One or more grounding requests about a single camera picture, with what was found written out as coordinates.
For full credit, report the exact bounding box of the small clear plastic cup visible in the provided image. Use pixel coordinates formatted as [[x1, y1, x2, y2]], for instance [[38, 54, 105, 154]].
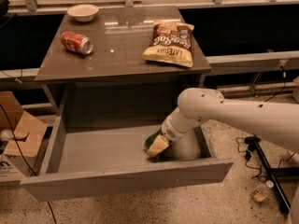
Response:
[[251, 180, 274, 203]]

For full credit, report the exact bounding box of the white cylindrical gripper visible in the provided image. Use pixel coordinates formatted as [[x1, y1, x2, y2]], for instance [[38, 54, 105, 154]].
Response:
[[147, 119, 187, 158]]

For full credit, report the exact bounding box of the white bowl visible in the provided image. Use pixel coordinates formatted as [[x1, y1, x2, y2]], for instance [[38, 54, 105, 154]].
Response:
[[67, 4, 99, 22]]

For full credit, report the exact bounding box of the black stand leg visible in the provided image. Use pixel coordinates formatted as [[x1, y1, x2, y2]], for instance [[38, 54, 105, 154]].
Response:
[[245, 136, 291, 215]]

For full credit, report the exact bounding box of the yellow brown chips bag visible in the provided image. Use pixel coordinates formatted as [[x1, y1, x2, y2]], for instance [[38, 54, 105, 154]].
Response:
[[141, 21, 194, 67]]

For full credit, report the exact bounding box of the black cable at left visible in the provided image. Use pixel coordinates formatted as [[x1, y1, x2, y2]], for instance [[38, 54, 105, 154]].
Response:
[[0, 103, 58, 224]]

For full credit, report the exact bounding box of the grey open drawer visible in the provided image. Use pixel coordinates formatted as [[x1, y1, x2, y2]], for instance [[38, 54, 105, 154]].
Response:
[[20, 81, 234, 203]]

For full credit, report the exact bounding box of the brown cardboard box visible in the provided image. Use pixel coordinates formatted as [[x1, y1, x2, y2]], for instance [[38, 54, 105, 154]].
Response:
[[0, 91, 48, 182]]

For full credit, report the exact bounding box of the green yellow sponge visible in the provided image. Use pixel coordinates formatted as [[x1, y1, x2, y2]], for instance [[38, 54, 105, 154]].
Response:
[[144, 130, 162, 153]]

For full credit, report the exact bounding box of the red soda can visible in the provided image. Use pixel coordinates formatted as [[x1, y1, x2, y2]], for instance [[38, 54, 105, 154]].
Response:
[[61, 31, 93, 55]]

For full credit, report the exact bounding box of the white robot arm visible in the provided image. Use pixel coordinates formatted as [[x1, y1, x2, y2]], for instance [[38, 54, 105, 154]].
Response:
[[145, 88, 299, 158]]

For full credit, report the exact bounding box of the black floor cable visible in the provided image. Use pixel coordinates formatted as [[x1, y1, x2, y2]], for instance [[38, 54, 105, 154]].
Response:
[[235, 131, 299, 183]]

